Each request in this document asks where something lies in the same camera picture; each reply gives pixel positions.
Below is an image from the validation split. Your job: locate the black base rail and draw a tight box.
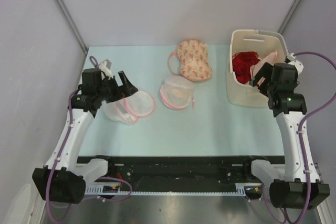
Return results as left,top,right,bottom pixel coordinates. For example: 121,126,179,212
77,155,285,183

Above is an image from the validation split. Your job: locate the pale pink bra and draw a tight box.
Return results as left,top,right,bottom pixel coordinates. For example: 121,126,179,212
250,51,278,79

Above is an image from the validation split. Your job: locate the red lace bra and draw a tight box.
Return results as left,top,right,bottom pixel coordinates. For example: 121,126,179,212
232,51,260,84

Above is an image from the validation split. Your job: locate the white mesh laundry bag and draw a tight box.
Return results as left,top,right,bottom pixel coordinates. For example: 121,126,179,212
160,76,195,110
102,90,155,125

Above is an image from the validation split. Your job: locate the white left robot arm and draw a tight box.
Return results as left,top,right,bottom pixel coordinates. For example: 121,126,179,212
32,68,138,204

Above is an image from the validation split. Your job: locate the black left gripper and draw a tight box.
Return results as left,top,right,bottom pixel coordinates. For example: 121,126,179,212
97,71,138,103

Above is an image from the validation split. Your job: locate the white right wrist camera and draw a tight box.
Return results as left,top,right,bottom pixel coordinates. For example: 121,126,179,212
285,53,304,75

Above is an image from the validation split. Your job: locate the floral peach bra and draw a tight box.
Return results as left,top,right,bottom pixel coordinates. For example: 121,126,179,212
167,39,213,82

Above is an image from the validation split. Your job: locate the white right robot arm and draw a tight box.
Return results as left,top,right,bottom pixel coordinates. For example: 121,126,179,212
242,62,330,210

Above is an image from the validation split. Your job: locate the white slotted cable duct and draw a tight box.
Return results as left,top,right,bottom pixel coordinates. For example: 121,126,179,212
85,184,120,195

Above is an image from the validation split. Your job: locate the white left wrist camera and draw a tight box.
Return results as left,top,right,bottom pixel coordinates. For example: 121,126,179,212
99,59,113,78

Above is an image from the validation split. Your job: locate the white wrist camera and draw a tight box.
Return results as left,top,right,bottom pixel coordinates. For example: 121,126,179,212
99,59,113,78
285,53,304,75

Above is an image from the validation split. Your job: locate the cream plastic basket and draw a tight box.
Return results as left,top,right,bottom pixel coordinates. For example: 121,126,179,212
226,29,288,108

